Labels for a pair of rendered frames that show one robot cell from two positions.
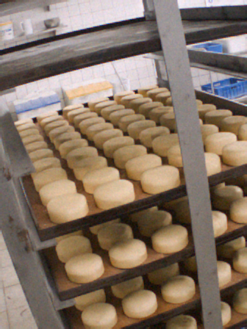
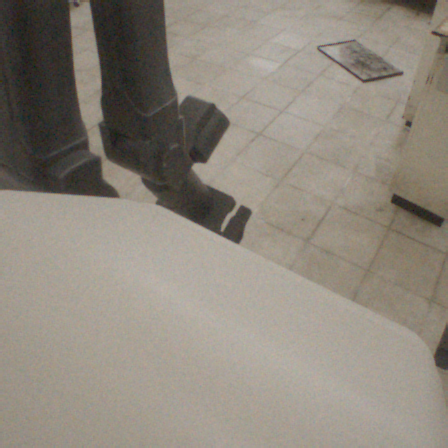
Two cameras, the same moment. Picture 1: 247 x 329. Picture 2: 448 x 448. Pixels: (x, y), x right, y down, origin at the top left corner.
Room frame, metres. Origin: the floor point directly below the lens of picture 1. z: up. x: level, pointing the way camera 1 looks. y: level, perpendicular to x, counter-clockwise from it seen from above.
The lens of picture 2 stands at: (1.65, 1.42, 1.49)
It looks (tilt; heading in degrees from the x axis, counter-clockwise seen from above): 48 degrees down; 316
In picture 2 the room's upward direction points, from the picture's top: straight up
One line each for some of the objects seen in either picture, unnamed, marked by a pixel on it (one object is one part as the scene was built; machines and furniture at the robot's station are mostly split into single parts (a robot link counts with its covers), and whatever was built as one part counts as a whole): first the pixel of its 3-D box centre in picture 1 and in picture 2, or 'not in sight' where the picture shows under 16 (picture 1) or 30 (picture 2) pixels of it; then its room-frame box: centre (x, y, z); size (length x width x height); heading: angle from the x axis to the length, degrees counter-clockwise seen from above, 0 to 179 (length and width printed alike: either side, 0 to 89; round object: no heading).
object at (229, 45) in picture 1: (228, 44); not in sight; (6.09, -1.78, 0.89); 0.44 x 0.36 x 0.20; 22
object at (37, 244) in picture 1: (15, 160); not in sight; (0.77, 0.18, 1.50); 0.64 x 0.03 x 0.03; 14
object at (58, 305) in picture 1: (28, 205); not in sight; (0.77, 0.18, 1.41); 0.64 x 0.03 x 0.03; 14
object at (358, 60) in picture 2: not in sight; (359, 59); (3.14, -1.49, 0.01); 0.60 x 0.40 x 0.03; 161
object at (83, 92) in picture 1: (91, 113); not in sight; (5.72, 0.22, 0.38); 0.64 x 0.54 x 0.77; 11
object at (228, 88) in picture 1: (225, 89); not in sight; (6.03, -1.61, 0.28); 0.56 x 0.38 x 0.20; 111
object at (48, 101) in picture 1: (41, 128); not in sight; (5.57, 0.85, 0.38); 0.64 x 0.54 x 0.77; 12
